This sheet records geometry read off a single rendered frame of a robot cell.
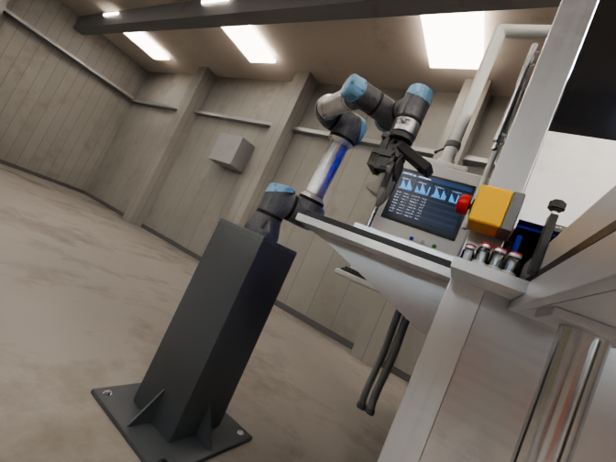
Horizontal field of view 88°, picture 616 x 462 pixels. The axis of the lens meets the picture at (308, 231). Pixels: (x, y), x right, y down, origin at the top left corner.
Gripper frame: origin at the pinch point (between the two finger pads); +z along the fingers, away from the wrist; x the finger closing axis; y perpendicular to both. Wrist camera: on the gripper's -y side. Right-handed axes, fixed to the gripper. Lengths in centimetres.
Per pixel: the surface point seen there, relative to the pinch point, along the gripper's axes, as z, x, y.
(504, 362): 24.7, 11.7, -36.6
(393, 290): 20.4, 1.8, -12.2
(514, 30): -148, -96, -1
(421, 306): 21.4, 1.8, -19.4
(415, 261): 13.1, 10.3, -15.7
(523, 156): -14.8, 11.8, -27.6
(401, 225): -16, -89, 14
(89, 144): -23, -343, 876
